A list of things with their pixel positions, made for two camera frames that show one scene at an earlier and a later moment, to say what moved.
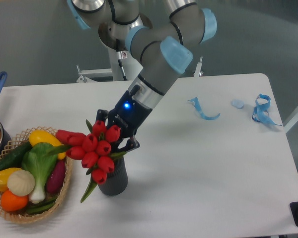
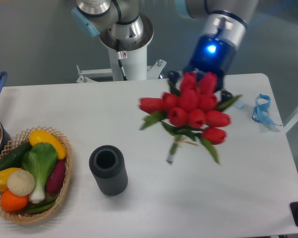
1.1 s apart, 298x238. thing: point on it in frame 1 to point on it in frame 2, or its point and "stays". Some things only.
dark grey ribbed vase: x=116 y=181 stays
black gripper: x=128 y=114 to x=210 y=54
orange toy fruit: x=10 y=202 stays
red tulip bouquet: x=94 y=147 to x=192 y=114
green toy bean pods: x=41 y=206 stays
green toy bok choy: x=38 y=159 stays
